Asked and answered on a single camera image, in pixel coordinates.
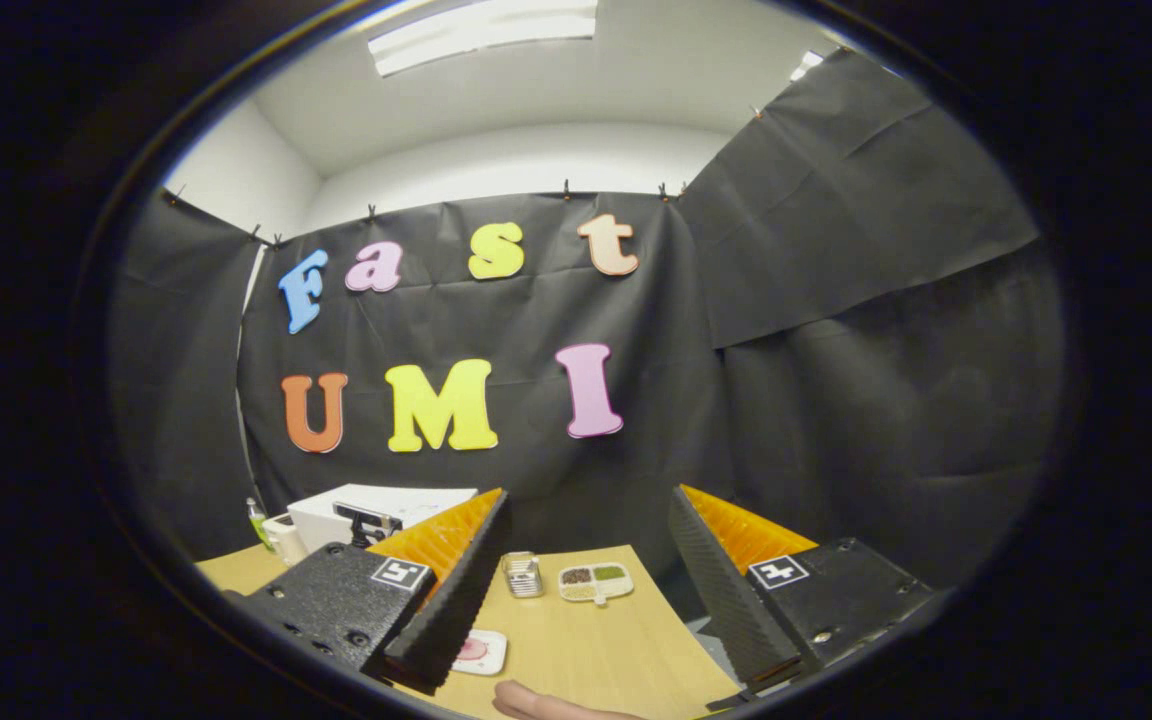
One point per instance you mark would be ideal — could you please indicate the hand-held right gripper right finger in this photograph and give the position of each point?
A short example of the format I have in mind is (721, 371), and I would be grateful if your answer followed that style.
(726, 590)

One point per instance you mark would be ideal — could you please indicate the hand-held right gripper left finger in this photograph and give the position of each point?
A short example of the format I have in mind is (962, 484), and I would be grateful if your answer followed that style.
(456, 600)

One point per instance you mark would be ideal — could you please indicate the pink meat slice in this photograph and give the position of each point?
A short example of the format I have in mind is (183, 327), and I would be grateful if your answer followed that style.
(473, 650)

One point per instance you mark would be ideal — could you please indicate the white microwave oven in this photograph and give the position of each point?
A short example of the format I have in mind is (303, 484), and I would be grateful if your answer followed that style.
(426, 498)

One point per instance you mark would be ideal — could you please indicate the white square plate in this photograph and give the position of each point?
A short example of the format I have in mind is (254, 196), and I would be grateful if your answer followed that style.
(494, 660)

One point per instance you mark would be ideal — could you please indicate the white toaster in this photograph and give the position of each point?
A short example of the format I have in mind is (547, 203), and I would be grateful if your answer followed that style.
(284, 540)

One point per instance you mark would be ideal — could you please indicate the green drink bottle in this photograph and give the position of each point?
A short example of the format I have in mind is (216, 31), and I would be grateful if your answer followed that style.
(257, 525)

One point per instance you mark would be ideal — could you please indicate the white divided dish of grains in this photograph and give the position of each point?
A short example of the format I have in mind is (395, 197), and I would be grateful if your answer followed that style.
(596, 582)

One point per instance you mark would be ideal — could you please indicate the black backdrop cloth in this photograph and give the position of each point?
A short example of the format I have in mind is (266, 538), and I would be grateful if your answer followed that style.
(836, 300)

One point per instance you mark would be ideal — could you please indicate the long ceiling light panel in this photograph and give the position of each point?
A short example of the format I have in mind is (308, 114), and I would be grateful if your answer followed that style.
(481, 30)

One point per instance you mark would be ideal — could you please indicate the small ceiling light panel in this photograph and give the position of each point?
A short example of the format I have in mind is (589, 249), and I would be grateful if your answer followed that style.
(806, 65)

